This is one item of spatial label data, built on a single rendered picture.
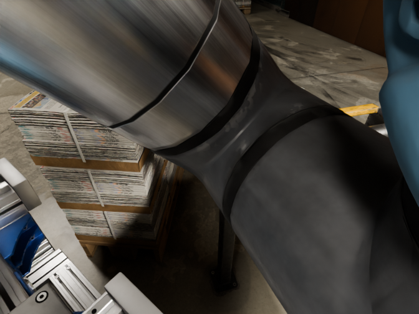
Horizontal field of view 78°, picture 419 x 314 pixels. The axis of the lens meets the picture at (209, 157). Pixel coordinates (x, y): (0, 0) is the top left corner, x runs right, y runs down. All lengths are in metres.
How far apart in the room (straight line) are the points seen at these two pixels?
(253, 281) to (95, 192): 0.80
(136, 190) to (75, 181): 0.23
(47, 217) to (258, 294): 1.22
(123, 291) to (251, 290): 0.91
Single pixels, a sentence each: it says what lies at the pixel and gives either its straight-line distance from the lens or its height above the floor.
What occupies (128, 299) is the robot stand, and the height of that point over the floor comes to 0.77.
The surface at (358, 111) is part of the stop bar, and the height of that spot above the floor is 0.82.
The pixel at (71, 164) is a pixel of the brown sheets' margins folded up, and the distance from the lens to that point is 1.01.
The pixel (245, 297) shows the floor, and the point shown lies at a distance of 1.31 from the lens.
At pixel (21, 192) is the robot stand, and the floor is 0.75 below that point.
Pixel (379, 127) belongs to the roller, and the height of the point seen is 0.80.
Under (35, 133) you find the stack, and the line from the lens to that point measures 1.00.
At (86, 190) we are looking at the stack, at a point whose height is 0.49.
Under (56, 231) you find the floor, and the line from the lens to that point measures 1.69.
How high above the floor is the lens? 1.20
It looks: 39 degrees down
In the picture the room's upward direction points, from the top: straight up
